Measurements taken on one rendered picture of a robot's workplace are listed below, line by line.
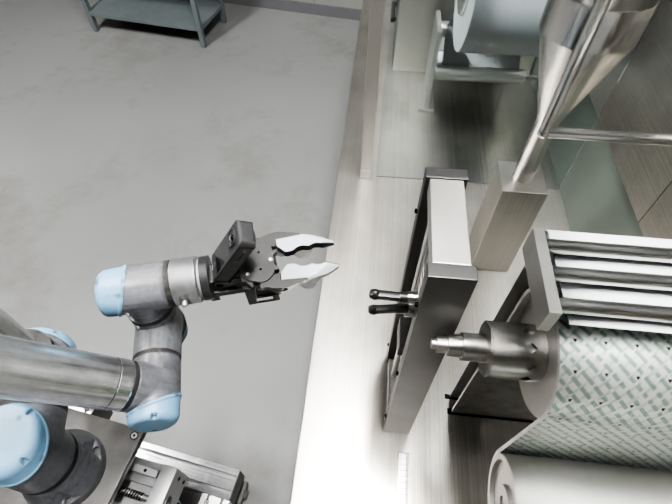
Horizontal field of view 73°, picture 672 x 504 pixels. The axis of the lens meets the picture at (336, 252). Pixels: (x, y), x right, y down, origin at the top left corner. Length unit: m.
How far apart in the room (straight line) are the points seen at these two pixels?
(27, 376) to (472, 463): 0.74
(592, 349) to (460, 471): 0.51
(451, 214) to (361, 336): 0.56
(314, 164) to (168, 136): 0.94
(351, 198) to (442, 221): 0.77
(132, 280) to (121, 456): 0.48
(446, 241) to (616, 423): 0.25
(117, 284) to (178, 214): 1.84
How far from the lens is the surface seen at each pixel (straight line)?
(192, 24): 3.86
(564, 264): 0.52
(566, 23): 0.78
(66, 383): 0.71
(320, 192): 2.54
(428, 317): 0.53
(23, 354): 0.70
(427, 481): 0.95
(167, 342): 0.79
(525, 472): 0.64
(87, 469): 1.08
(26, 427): 0.95
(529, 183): 1.00
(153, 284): 0.73
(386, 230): 1.20
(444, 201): 0.53
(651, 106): 1.10
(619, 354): 0.53
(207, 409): 1.98
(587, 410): 0.54
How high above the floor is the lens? 1.82
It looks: 53 degrees down
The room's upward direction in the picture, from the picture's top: straight up
